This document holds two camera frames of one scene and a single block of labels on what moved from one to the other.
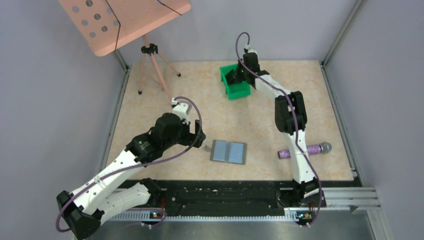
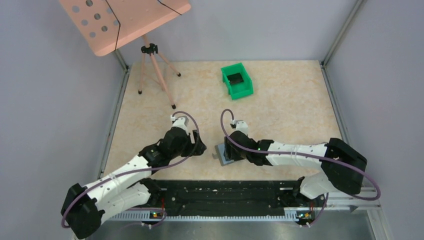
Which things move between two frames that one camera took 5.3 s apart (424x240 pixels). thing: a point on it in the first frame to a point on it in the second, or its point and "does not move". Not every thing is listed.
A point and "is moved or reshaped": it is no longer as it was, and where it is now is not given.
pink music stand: x=106 y=25 does not move
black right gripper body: x=242 y=72 to x=232 y=153
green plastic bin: x=233 y=90 does not move
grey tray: x=226 y=151 is moved or reshaped
